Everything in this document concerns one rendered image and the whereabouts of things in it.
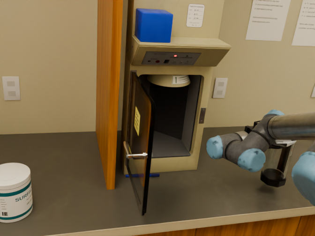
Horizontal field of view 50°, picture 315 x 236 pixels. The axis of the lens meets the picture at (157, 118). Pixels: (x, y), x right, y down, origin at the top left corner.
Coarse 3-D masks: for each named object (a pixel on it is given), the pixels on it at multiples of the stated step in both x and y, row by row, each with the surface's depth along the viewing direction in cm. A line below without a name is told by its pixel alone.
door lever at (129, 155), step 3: (126, 141) 110; (123, 144) 110; (126, 144) 108; (126, 147) 106; (129, 147) 106; (126, 150) 105; (129, 150) 105; (126, 153) 105; (129, 153) 103; (141, 153) 104; (126, 156) 103; (129, 156) 102; (132, 156) 103; (135, 156) 103; (138, 156) 103; (141, 156) 104
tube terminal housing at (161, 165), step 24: (144, 0) 112; (168, 0) 114; (192, 0) 116; (216, 0) 118; (216, 24) 121; (144, 72) 122; (168, 72) 125; (192, 72) 127; (192, 144) 144; (168, 168) 143; (192, 168) 146
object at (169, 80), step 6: (150, 78) 132; (156, 78) 130; (162, 78) 129; (168, 78) 129; (174, 78) 129; (180, 78) 130; (186, 78) 132; (156, 84) 130; (162, 84) 129; (168, 84) 129; (174, 84) 129; (180, 84) 130; (186, 84) 132
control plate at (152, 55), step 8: (144, 56) 112; (152, 56) 113; (160, 56) 114; (168, 56) 114; (176, 56) 115; (184, 56) 115; (192, 56) 116; (144, 64) 118; (152, 64) 118; (160, 64) 119; (168, 64) 120; (176, 64) 120; (184, 64) 121; (192, 64) 122
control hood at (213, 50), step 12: (132, 36) 115; (132, 48) 115; (144, 48) 108; (156, 48) 109; (168, 48) 109; (180, 48) 110; (192, 48) 111; (204, 48) 112; (216, 48) 113; (228, 48) 114; (132, 60) 116; (204, 60) 120; (216, 60) 121
